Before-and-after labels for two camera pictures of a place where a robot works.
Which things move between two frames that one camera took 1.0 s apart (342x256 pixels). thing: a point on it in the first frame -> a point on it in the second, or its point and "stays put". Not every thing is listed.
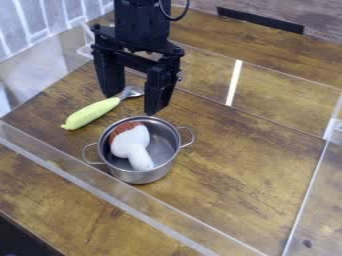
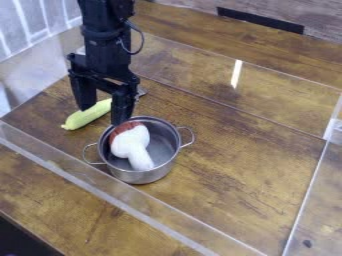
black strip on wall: (258, 19) stays put
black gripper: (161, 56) -> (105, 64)
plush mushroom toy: (129, 141) stays put
